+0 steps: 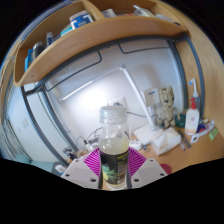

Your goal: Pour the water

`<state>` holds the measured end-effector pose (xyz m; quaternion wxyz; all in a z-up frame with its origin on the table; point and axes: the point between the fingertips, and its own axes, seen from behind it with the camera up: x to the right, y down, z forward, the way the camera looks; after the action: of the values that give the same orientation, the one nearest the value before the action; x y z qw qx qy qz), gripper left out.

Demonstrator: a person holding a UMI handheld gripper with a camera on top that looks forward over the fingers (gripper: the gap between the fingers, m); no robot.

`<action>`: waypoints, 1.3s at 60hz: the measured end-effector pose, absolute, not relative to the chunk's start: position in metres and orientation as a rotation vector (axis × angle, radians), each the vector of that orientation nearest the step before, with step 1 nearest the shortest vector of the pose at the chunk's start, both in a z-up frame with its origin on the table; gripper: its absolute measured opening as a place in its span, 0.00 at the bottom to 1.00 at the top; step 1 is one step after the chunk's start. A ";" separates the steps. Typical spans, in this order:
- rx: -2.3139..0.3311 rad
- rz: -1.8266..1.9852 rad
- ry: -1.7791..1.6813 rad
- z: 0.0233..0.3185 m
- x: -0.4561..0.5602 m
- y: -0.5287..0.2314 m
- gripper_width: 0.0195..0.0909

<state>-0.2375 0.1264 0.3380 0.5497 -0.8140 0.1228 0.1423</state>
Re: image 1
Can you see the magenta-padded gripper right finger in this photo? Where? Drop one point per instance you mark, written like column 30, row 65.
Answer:
column 148, row 171

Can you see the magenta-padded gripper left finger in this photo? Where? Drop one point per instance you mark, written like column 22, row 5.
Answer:
column 80, row 173

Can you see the clear bottle with dark label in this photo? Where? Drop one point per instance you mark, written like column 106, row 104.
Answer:
column 114, row 146

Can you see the white power strip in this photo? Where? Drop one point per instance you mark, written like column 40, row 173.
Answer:
column 135, row 145

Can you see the white soft tissue pack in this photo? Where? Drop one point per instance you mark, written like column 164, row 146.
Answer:
column 166, row 140

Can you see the metal ruler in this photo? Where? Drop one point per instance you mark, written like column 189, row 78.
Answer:
column 184, row 140

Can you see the small white square tag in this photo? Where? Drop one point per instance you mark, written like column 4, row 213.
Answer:
column 195, row 138

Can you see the dark green round container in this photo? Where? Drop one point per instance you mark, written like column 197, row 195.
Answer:
column 181, row 120

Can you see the white pump bottle red top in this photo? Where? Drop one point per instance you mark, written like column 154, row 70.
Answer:
column 192, row 121

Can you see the tree creature figurine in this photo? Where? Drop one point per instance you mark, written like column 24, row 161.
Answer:
column 166, row 106

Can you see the white tube with coloured print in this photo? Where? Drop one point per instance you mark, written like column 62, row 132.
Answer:
column 205, row 126

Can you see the small green box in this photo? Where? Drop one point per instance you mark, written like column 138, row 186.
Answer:
column 213, row 133

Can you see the white LED desk lamp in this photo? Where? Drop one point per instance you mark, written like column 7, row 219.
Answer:
column 131, row 86

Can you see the clear spray bottle white top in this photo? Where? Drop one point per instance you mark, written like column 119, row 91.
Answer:
column 194, row 91

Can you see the wooden shelf unit with items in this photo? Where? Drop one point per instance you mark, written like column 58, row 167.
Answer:
column 100, row 33

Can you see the dark grey metal desk frame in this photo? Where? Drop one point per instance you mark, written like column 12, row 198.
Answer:
column 36, row 123

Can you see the white wall switch panel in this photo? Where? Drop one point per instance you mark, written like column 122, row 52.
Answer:
column 25, row 124

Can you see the white box on wall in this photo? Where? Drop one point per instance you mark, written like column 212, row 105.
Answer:
column 151, row 97

